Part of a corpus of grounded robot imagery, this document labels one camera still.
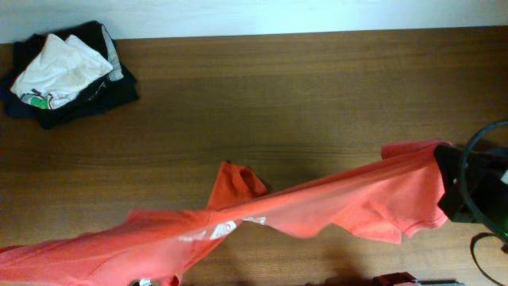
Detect orange t-shirt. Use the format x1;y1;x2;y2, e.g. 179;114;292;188
1;141;447;285

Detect black folded clothes pile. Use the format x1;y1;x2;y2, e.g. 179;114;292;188
1;21;139;129

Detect white folded t-shirt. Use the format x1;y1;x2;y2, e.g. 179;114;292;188
10;34;113;110

